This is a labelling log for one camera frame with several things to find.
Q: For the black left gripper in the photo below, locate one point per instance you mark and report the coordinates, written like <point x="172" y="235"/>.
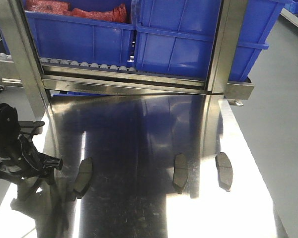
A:
<point x="18" y="156"/>

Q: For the grey brake pad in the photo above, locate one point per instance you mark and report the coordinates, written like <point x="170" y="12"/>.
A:
<point x="225" y="171"/>
<point x="181" y="172"/>
<point x="83" y="178"/>

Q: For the left blue plastic bin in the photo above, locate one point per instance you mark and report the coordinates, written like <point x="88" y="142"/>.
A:
<point x="75" y="38"/>

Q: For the blue plastic bin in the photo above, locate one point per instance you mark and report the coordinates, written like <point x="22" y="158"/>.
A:
<point x="176" y="36"/>
<point x="75" y="38"/>

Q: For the red plastic bag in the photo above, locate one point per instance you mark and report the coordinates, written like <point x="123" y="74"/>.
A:
<point x="117" y="14"/>

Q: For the right blue plastic bin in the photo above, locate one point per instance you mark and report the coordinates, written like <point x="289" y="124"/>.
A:
<point x="176" y="36"/>

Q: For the steel roller rack frame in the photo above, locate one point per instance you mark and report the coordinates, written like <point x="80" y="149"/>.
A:
<point x="37" y="79"/>

